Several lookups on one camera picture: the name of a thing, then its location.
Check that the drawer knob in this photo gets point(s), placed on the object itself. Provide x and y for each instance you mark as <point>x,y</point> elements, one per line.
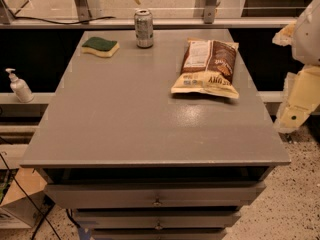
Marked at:
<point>158,226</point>
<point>157,202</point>

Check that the metal frame post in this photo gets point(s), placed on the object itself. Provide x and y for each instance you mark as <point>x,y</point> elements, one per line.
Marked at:
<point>88,9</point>
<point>206,9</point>

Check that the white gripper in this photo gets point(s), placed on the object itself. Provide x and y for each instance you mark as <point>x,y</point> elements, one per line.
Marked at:
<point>309,39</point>

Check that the top drawer knob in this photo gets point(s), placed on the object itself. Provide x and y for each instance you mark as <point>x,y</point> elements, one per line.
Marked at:
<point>157,202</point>

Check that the metal frame post left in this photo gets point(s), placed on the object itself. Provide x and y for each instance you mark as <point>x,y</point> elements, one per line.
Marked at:
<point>88,9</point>

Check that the green yellow sponge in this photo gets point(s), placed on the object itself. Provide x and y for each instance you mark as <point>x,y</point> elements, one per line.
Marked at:
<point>100,47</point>

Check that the cardboard box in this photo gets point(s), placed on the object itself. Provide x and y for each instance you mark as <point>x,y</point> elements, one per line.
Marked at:
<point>19,207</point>

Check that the grey drawer cabinet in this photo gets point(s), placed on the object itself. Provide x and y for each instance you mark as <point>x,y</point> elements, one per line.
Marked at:
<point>114,138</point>

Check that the brown chip bag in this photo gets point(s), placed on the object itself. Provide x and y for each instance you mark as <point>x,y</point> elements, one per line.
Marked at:
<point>208,68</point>

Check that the middle drawer knob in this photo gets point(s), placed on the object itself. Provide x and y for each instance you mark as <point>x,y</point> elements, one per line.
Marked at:
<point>158,226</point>

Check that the metal frame post right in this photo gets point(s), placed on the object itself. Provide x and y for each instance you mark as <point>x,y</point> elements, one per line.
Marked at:
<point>206,9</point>

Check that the white pump bottle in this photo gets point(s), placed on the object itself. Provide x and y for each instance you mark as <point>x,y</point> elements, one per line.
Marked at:
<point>19,87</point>

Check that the silver soda can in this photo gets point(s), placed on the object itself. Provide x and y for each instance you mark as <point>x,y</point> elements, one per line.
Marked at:
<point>143,21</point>

